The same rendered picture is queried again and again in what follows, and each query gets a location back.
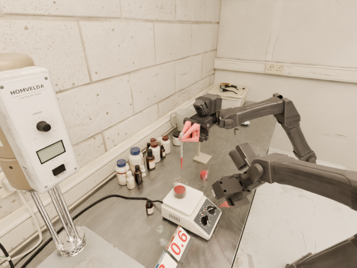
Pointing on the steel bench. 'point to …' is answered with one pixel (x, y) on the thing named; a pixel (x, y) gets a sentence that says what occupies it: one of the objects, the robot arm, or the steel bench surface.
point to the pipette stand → (201, 156)
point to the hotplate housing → (167, 211)
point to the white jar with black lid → (176, 137)
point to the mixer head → (32, 127)
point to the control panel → (207, 216)
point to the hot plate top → (188, 201)
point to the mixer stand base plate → (92, 256)
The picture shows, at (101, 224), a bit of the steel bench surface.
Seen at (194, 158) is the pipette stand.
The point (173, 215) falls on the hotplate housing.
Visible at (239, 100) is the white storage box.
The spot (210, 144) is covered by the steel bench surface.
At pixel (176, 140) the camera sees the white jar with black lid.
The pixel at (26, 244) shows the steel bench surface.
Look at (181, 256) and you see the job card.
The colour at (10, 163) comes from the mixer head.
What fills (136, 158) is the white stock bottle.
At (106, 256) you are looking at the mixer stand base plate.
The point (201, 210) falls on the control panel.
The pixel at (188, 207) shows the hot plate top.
